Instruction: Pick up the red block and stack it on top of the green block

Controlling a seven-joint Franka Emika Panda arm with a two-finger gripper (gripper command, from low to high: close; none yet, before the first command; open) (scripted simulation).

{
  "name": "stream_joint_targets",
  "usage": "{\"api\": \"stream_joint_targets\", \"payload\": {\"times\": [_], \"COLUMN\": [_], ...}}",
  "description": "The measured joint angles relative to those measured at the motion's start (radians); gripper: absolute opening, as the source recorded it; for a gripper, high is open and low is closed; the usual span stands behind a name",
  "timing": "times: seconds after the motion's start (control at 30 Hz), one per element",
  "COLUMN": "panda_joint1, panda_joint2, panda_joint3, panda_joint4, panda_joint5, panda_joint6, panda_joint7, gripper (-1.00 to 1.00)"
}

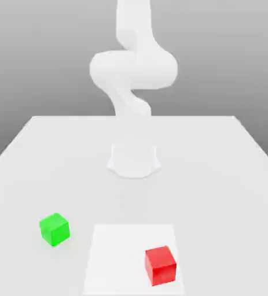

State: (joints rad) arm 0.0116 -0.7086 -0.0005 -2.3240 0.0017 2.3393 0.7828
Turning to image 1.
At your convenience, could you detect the small green cube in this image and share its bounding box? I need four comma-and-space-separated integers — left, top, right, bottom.
39, 212, 71, 247

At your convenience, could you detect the small red cube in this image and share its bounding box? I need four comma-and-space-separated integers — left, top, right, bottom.
144, 245, 178, 287

